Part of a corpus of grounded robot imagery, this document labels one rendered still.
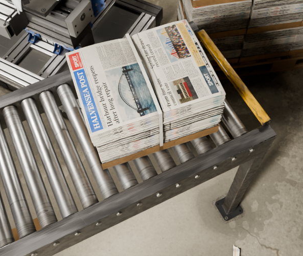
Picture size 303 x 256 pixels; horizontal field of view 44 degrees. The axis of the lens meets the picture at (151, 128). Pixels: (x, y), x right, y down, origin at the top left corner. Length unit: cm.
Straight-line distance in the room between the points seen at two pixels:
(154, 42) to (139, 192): 44
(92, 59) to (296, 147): 139
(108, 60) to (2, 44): 139
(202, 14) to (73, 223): 116
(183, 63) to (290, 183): 119
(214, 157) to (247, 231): 84
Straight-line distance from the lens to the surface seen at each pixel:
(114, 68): 105
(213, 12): 187
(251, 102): 126
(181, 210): 193
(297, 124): 224
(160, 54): 107
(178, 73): 103
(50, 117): 129
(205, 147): 118
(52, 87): 135
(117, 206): 111
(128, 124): 95
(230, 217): 194
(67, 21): 158
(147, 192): 112
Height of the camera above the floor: 185
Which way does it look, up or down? 61 degrees down
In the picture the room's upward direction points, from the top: 5 degrees counter-clockwise
